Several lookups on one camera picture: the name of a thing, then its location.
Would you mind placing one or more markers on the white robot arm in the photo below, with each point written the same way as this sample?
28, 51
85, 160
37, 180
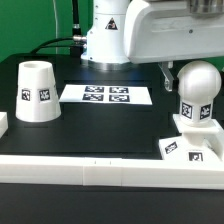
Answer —
105, 39

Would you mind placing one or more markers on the white fence wall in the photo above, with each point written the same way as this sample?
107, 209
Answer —
111, 172
217, 141

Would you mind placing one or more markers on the white lamp bulb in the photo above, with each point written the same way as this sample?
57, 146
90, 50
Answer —
199, 84

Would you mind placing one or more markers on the white lamp base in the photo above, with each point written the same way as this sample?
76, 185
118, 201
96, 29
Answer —
192, 145

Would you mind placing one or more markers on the white left fence block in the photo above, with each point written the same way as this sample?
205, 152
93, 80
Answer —
3, 123

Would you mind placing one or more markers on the white marker sheet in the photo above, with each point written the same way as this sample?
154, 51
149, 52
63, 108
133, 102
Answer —
106, 94

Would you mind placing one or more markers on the white right fence wall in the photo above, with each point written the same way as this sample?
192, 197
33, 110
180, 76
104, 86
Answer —
217, 141

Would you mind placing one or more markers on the white front fence wall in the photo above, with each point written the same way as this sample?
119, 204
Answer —
111, 172

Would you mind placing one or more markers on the white lamp shade cone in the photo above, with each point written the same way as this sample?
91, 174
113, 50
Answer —
37, 99

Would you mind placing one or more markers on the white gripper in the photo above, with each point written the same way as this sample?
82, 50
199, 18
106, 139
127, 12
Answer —
171, 30

